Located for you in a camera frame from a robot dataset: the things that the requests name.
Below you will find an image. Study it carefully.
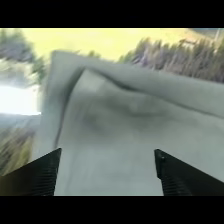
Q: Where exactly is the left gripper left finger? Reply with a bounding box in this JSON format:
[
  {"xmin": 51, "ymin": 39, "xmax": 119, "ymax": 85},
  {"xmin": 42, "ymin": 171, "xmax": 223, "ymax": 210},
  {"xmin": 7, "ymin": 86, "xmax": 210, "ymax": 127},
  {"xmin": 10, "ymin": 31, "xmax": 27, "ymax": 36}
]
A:
[{"xmin": 0, "ymin": 147, "xmax": 63, "ymax": 197}]

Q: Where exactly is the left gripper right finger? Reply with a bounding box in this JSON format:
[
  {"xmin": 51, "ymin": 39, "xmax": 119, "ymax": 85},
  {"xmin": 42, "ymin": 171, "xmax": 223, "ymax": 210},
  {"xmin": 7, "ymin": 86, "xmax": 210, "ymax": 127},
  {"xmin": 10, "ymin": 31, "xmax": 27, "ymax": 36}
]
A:
[{"xmin": 153, "ymin": 148, "xmax": 224, "ymax": 197}]

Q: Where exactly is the grey garment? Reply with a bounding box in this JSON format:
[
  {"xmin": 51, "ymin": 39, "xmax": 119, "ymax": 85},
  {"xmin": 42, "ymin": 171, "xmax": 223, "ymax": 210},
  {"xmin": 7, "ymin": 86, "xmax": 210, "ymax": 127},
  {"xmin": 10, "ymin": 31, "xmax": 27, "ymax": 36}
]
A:
[{"xmin": 32, "ymin": 49, "xmax": 224, "ymax": 197}]

